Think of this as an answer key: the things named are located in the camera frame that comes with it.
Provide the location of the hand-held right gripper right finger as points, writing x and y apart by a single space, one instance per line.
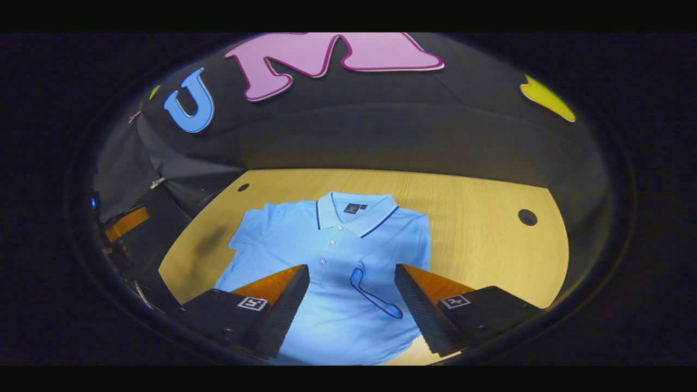
419 307

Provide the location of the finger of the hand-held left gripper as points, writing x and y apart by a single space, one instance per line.
128 223

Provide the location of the light blue T-shirt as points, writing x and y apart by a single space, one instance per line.
337 256

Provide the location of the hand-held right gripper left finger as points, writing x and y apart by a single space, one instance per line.
283 310

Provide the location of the black backdrop cloth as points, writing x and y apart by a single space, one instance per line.
381 125

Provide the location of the small pink clip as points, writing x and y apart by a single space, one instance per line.
134 116

